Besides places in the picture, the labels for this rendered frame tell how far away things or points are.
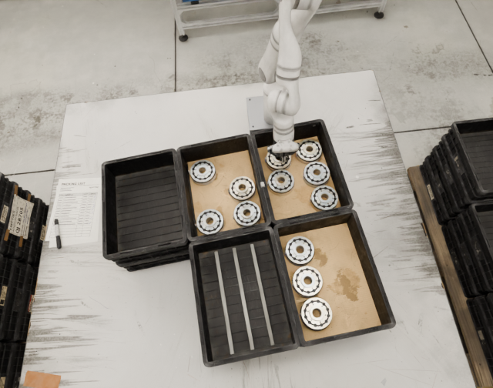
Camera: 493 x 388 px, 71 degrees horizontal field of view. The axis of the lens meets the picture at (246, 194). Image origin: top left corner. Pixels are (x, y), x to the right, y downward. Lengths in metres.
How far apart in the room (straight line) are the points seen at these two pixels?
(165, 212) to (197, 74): 1.74
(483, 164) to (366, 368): 1.21
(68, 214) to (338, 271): 1.17
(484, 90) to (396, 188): 1.67
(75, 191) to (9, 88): 1.91
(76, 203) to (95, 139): 0.34
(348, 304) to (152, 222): 0.78
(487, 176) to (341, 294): 1.09
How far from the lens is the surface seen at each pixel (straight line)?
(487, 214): 2.13
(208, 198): 1.39
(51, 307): 1.63
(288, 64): 1.06
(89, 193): 1.72
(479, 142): 2.18
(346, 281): 1.30
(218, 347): 1.26
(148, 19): 3.55
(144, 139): 1.77
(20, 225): 2.24
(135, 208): 1.45
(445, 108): 2.92
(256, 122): 1.59
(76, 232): 1.67
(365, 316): 1.29
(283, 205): 1.35
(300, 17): 1.11
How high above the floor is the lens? 2.08
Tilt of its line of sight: 65 degrees down
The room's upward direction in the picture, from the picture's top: 9 degrees counter-clockwise
